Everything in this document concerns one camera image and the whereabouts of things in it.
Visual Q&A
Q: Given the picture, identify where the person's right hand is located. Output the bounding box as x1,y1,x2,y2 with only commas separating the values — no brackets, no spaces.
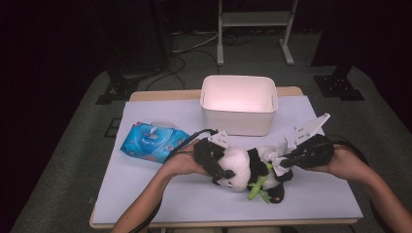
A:
305,144,369,182

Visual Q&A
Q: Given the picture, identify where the white wet wipe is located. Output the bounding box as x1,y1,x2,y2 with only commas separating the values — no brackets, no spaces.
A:
258,134,297,178

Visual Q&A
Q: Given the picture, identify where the person's left hand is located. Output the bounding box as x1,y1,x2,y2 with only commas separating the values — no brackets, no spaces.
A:
160,141,212,178

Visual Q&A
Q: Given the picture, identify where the white storage box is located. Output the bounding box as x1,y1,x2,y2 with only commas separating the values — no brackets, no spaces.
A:
199,75,280,137

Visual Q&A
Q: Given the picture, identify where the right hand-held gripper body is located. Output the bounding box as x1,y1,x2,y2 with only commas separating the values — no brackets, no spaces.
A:
289,113,335,171

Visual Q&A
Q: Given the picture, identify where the grey floor cable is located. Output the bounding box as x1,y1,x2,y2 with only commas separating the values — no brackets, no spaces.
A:
172,32,222,54

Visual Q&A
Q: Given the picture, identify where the hand-held gripper cable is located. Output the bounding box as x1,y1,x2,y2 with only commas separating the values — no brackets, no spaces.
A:
324,135,390,233
129,128,219,233

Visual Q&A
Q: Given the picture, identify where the light wooden table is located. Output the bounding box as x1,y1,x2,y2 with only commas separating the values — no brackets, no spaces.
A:
88,85,359,229

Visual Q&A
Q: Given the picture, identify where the bundle of floor cables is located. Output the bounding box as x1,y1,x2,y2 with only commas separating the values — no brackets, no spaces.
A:
223,32,257,47

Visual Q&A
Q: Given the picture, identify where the left hand-held gripper cable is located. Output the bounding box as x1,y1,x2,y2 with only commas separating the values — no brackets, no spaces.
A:
129,128,219,233

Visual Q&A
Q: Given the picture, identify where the white metal stand frame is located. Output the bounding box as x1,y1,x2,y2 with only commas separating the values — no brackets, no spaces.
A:
216,0,299,67

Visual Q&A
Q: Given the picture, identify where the panda plush toy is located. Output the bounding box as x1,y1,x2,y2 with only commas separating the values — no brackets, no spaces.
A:
207,142,295,205

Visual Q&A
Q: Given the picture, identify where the right hand-held gripper cable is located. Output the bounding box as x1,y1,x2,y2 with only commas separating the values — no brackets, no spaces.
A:
324,135,390,233

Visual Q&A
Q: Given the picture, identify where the blue wet wipes pack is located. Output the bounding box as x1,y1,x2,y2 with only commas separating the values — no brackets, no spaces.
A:
120,119,191,164

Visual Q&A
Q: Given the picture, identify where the black floor cable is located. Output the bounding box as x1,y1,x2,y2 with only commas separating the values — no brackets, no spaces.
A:
144,55,188,91
190,49,222,76

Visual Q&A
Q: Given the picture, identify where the black stand base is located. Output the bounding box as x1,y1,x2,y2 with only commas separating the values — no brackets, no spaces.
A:
313,64,366,102
95,77,140,106

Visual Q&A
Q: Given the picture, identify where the black square floor hatch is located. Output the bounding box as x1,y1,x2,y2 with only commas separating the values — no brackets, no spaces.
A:
104,117,122,139

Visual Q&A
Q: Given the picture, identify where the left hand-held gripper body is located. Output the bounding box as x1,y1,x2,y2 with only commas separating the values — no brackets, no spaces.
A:
192,130,230,180

